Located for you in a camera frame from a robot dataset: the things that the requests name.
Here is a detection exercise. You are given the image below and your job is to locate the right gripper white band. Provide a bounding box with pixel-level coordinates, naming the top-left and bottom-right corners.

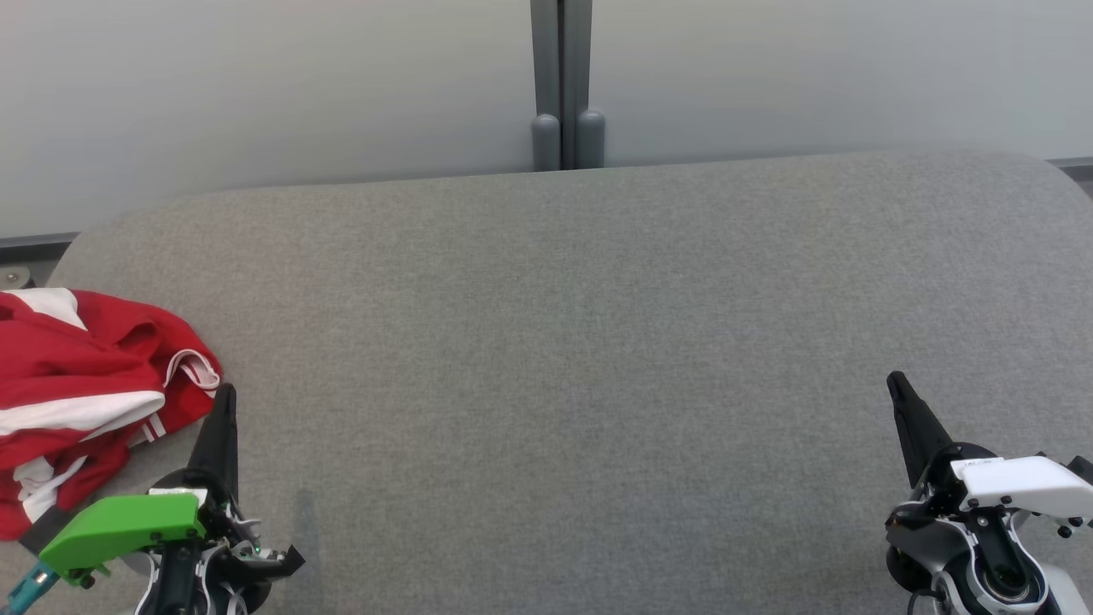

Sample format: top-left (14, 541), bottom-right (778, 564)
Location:
top-left (886, 371), bottom-right (1093, 518)

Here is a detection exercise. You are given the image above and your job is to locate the grey partition post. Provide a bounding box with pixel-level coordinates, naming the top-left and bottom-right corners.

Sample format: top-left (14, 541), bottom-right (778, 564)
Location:
top-left (561, 0), bottom-right (607, 170)
top-left (529, 0), bottom-right (563, 173)

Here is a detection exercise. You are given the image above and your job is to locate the grey fabric sofa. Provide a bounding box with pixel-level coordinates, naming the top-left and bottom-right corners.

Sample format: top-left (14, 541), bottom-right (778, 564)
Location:
top-left (0, 149), bottom-right (1093, 615)

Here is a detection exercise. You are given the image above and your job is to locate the red shirt white ribbed trim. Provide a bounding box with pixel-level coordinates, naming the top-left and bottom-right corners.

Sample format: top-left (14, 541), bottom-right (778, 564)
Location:
top-left (0, 312), bottom-right (224, 542)

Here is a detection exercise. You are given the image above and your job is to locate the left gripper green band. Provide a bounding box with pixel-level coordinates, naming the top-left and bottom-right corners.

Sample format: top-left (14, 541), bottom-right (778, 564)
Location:
top-left (38, 384), bottom-right (305, 589)

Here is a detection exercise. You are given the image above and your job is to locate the left camera cable teal plug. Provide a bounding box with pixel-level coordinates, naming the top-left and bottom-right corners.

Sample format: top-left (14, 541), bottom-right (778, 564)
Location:
top-left (3, 565), bottom-right (59, 615)

